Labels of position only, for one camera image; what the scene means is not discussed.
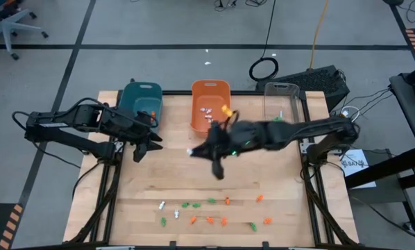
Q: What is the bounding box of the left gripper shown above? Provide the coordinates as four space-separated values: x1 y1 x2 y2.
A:
122 110 164 163

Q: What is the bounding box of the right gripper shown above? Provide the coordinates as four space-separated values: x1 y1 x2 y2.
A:
192 119 266 181

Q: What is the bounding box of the teal plastic bin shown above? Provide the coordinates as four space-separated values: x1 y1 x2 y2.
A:
118 81 164 135

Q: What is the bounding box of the orange plastic bin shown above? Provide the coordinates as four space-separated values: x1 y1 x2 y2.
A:
189 78 232 138

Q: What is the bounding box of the clear plastic bin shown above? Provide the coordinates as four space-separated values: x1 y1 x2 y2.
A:
262 82 304 123

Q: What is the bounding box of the black mesh computer case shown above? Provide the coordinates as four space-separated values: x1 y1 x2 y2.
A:
255 65 351 113

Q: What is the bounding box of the white printed paper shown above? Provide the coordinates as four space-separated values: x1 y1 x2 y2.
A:
338 149 378 190

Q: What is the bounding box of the black side stand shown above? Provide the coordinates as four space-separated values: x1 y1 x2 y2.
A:
344 146 415 233

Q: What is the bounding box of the grey office chair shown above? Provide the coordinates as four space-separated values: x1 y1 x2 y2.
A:
0 0 49 61

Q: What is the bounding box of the black desk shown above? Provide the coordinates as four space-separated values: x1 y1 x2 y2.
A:
389 60 415 164

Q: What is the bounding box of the black table frame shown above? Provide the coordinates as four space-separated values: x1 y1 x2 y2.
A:
68 89 359 250

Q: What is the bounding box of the black coiled cable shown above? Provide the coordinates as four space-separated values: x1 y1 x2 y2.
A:
248 0 280 83

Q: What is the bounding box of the black cable bundle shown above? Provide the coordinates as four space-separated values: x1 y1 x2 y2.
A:
213 0 261 8

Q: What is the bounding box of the yellow cable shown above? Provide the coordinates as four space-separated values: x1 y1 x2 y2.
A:
308 0 330 69

